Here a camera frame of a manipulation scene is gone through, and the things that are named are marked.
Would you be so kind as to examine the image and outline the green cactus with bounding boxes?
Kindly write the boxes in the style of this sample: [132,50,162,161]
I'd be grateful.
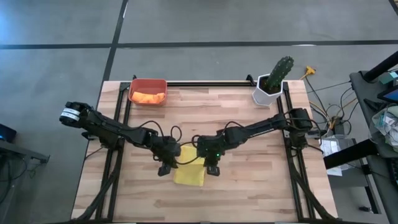
[264,55,295,94]

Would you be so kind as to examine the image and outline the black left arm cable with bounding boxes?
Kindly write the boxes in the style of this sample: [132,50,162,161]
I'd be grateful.
[136,119,200,166]

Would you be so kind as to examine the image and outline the clear plastic bag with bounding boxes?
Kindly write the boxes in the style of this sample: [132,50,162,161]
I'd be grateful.
[368,104,398,154]

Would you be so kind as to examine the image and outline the dark device with blue light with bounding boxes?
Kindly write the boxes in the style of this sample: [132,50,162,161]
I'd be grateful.
[0,123,17,144]

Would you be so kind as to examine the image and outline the black floor cable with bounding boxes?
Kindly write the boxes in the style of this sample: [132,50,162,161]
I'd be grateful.
[306,80,352,94]

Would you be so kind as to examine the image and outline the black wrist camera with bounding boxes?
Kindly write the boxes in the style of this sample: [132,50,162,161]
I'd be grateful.
[157,164,173,177]
[205,164,221,177]

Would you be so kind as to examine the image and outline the yellow microfiber towel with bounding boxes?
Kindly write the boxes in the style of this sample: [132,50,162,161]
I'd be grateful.
[173,144,207,188]

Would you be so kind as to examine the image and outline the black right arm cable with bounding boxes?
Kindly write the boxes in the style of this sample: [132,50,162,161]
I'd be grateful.
[190,120,246,149]

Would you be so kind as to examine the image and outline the black side desk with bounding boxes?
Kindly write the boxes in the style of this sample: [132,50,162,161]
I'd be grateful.
[323,70,398,224]

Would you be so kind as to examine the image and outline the small teal box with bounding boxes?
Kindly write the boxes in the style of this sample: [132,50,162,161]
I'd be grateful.
[378,70,398,85]

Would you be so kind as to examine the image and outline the white paper sheets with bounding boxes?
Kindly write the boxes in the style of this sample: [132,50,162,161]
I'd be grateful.
[319,136,356,177]

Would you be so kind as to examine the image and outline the orange plastic basket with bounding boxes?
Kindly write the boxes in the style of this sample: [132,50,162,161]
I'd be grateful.
[127,78,169,107]

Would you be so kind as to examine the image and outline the black camera rig pole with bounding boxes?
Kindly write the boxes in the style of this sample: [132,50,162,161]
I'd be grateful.
[363,50,398,82]

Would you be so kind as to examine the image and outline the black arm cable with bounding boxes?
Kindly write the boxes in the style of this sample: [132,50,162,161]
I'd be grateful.
[136,119,200,166]
[190,120,246,149]

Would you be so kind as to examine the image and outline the yellow floor plug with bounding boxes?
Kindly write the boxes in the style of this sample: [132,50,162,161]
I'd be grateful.
[299,65,317,80]

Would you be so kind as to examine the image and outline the white hexagonal plant pot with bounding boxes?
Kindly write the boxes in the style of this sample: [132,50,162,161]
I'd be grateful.
[251,73,285,108]

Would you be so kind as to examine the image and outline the grey side table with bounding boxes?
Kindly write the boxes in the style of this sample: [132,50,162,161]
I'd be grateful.
[0,138,51,224]

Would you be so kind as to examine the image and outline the black power strip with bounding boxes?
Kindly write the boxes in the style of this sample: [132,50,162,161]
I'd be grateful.
[330,115,346,135]

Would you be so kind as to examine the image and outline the black aluminium table frame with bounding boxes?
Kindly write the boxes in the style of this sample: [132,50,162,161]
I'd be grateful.
[70,74,340,223]

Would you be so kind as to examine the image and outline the blue screen monitor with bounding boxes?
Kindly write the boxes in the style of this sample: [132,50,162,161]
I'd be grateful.
[377,88,398,104]

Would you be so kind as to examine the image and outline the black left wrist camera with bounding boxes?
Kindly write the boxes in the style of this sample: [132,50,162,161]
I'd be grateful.
[157,164,173,177]

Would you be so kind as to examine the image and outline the orange microfiber towel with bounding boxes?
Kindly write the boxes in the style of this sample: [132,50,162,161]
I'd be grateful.
[131,90,166,105]

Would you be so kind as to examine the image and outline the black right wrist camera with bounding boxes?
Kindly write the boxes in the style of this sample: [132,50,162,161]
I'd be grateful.
[205,164,221,177]

